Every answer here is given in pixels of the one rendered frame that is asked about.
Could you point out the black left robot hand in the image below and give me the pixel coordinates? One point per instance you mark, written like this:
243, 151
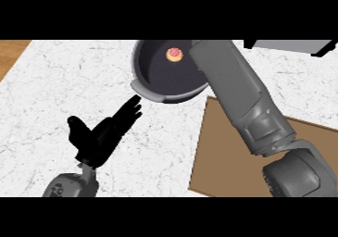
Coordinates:
101, 135

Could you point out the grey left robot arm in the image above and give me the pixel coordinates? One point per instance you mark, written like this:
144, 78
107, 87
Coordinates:
72, 184

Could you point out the dark grey pot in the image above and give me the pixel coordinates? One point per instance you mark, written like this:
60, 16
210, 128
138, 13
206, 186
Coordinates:
169, 74

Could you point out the grey appliance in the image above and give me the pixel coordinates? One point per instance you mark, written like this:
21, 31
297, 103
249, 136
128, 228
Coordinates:
290, 45

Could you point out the brown flat tray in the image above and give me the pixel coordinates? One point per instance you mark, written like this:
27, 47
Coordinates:
231, 160

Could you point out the pink frosted cupcake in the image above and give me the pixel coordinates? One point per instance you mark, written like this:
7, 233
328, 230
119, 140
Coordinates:
175, 54

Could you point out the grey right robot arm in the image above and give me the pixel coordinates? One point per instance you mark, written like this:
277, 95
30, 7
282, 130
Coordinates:
249, 102

